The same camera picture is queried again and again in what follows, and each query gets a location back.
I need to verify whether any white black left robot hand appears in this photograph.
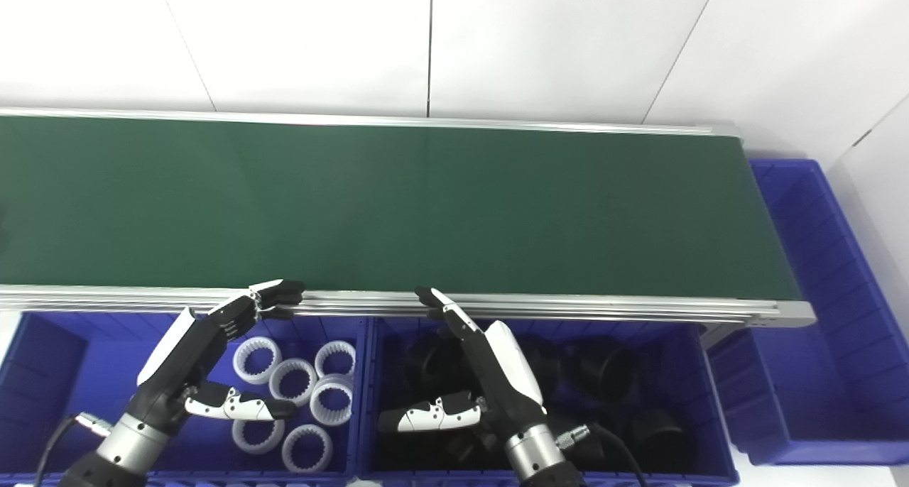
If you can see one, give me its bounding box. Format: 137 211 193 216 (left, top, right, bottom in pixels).
128 279 306 432

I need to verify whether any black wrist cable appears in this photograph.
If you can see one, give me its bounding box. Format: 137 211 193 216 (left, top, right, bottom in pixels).
556 423 648 487
32 413 114 487

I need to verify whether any blue bin with black parts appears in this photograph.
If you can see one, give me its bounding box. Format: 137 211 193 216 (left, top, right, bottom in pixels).
357 317 739 487

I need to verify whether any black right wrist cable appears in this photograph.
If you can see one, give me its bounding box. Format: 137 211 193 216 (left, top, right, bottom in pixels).
556 423 648 487

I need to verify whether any empty blue bin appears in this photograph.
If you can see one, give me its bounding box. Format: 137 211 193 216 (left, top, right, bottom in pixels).
709 158 909 466

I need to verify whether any green conveyor belt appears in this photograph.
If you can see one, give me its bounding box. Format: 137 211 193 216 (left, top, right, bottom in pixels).
0 115 803 303
0 107 817 329

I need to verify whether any white toothed plastic ring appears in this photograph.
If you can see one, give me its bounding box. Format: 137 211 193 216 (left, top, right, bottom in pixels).
268 358 318 407
233 336 283 385
315 340 357 379
281 424 334 474
232 417 286 455
310 375 354 427

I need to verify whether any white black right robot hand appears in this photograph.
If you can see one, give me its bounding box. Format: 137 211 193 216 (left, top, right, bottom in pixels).
378 286 549 442

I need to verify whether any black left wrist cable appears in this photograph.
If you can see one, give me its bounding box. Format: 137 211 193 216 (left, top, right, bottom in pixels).
32 413 114 487

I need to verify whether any blue bin with white rings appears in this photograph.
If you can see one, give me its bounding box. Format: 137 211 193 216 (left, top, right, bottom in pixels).
0 311 370 487

